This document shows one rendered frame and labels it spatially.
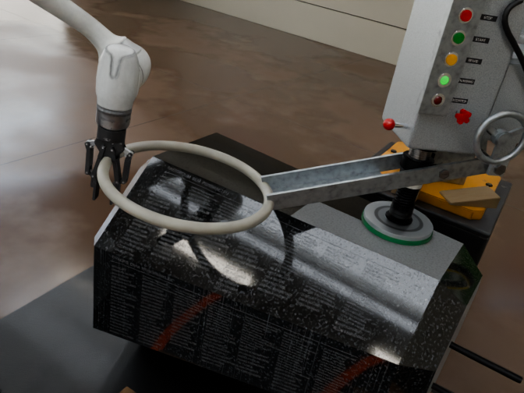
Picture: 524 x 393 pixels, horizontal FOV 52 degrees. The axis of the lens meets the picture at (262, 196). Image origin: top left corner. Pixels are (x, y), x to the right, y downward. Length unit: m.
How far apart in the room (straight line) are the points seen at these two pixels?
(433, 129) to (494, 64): 0.21
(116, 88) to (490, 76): 0.93
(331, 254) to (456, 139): 0.46
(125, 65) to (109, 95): 0.09
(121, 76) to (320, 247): 0.72
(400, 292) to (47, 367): 1.38
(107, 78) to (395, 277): 0.92
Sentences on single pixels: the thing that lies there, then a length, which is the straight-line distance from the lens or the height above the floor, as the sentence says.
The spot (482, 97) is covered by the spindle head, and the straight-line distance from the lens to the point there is 1.49.
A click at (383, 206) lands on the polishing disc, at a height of 0.89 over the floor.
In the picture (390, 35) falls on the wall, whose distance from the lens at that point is 7.95.
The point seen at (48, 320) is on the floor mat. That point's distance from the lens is 2.47.
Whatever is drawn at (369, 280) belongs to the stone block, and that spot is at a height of 0.81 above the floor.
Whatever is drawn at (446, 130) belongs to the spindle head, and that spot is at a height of 1.23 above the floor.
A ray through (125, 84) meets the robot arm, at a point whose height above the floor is 1.22.
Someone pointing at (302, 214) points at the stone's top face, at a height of 0.87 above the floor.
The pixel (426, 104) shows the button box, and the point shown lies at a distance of 1.41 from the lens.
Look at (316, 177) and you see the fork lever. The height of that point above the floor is 0.99.
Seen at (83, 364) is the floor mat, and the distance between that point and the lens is 2.28.
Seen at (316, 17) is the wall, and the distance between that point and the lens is 8.43.
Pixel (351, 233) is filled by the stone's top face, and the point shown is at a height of 0.87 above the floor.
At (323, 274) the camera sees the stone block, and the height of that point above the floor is 0.78.
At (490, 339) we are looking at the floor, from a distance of 2.92.
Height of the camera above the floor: 1.66
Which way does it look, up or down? 28 degrees down
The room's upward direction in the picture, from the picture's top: 10 degrees clockwise
